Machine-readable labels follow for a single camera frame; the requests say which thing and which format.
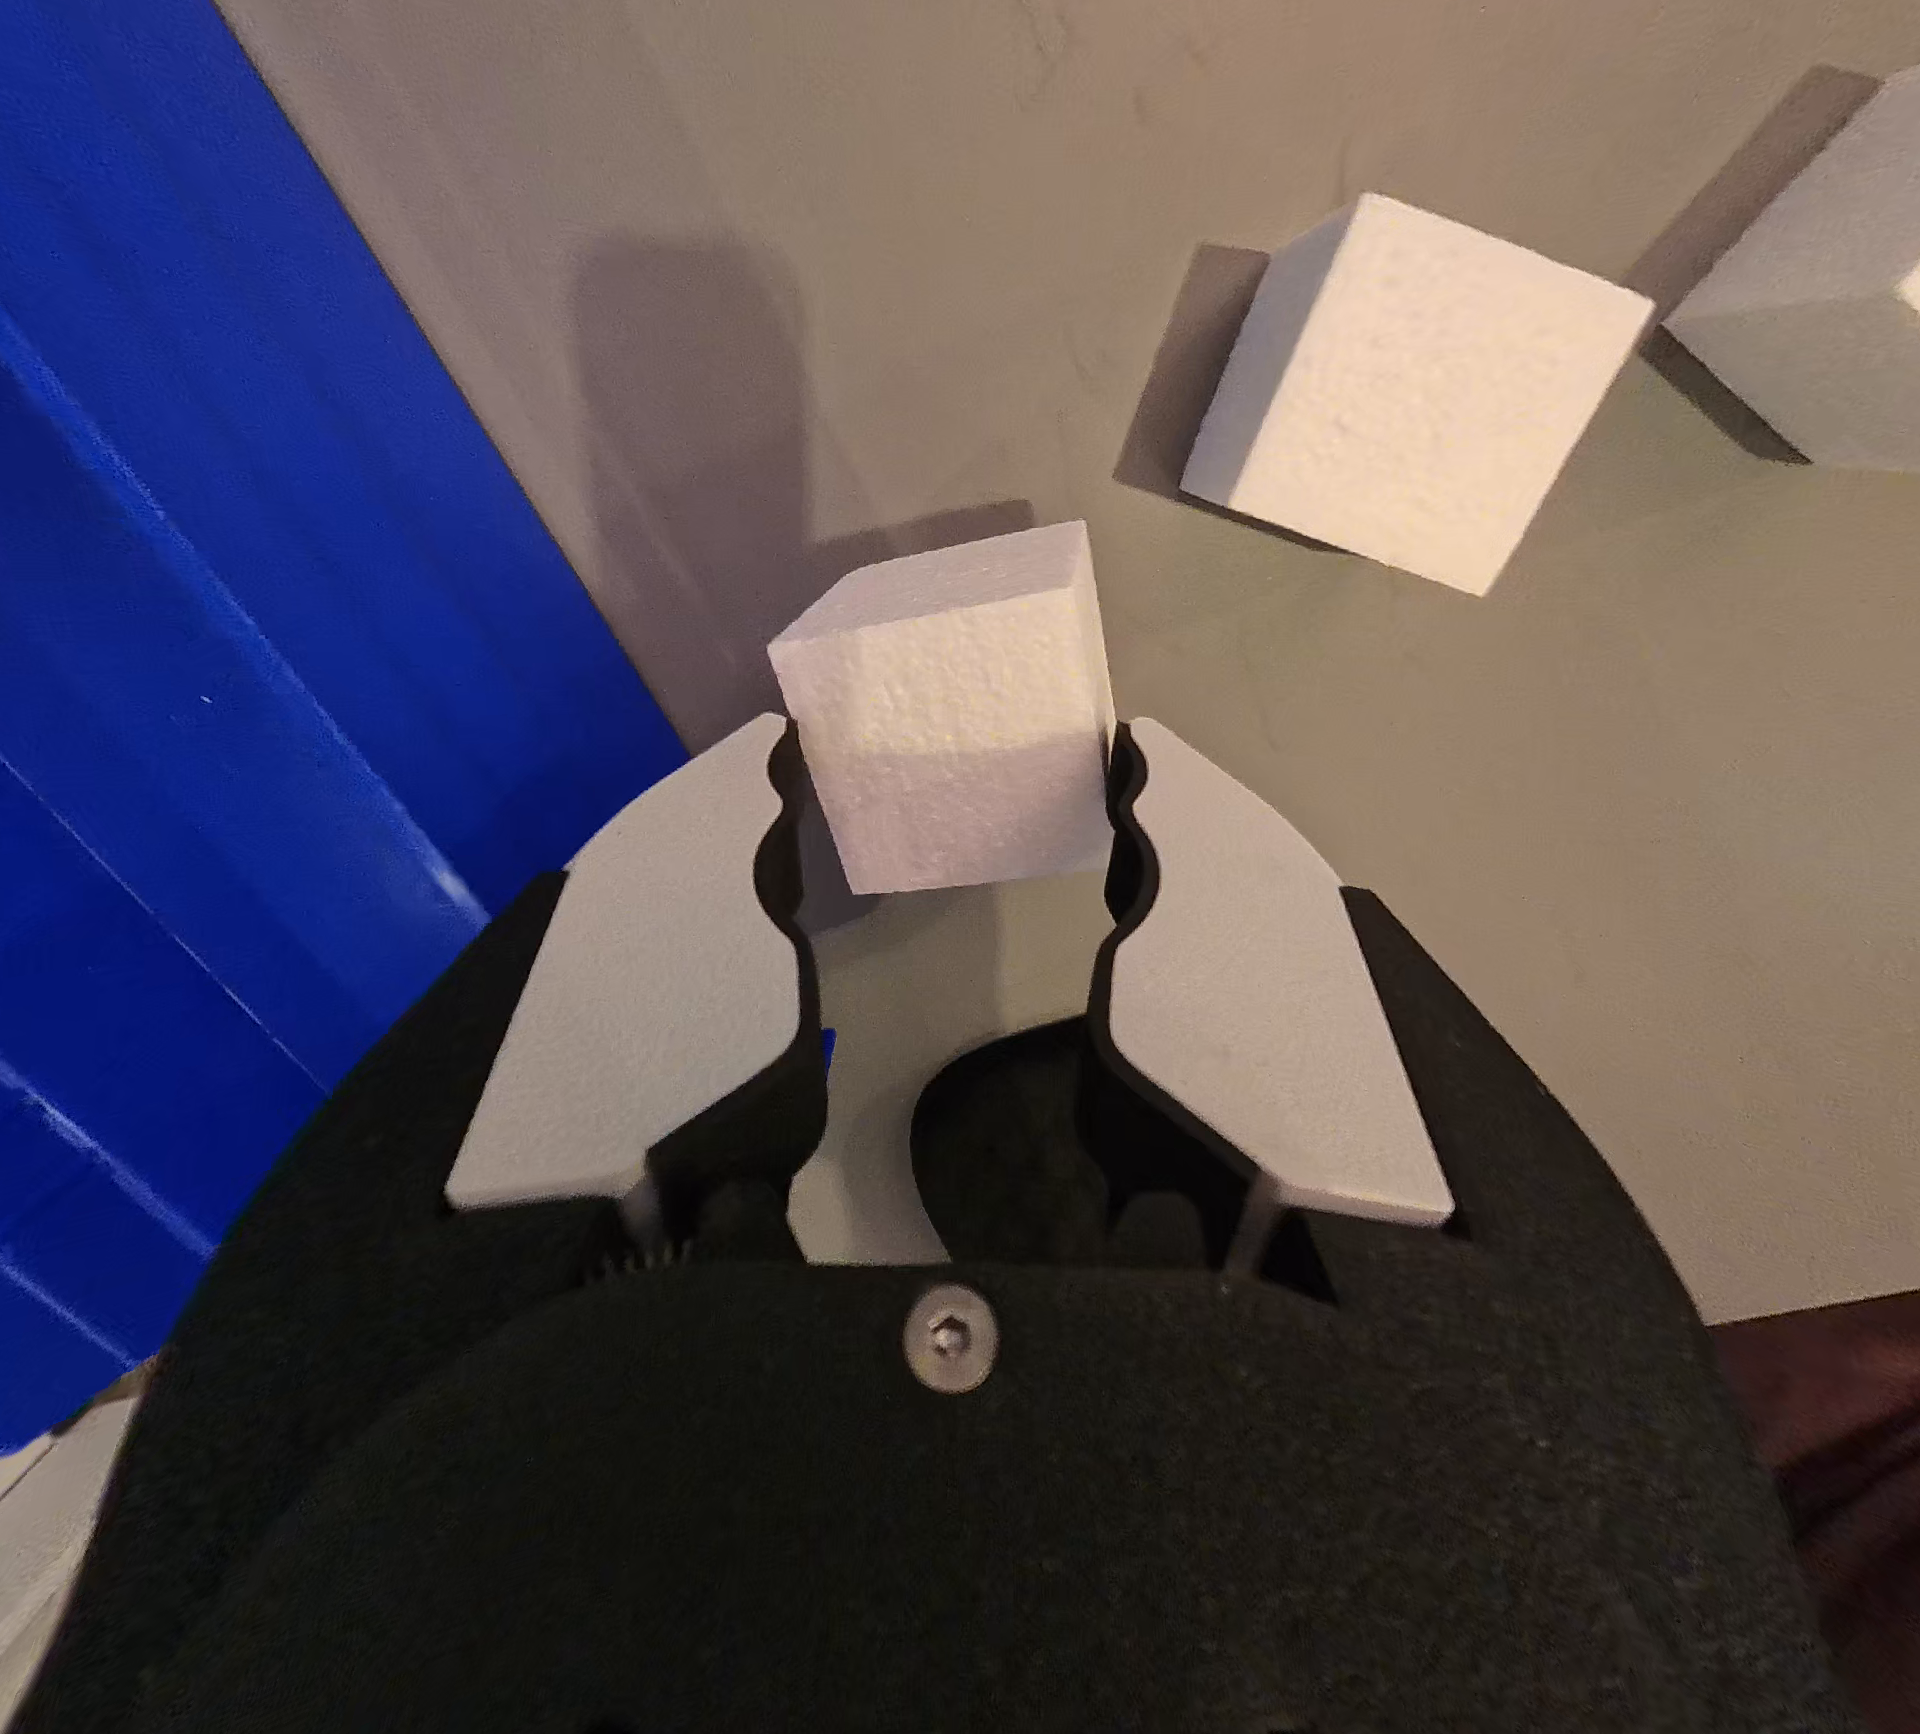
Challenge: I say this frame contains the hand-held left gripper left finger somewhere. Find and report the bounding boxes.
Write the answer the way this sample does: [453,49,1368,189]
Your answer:
[442,714,831,1262]

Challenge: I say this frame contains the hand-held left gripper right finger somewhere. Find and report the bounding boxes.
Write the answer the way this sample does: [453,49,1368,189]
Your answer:
[1080,715,1454,1267]

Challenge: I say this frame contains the white hard foam cube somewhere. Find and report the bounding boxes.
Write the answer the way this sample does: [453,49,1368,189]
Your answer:
[767,520,1116,902]
[1180,189,1653,598]
[1662,61,1920,476]

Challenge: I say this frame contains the blue plastic bin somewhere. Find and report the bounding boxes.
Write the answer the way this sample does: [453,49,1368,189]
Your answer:
[0,0,695,1453]

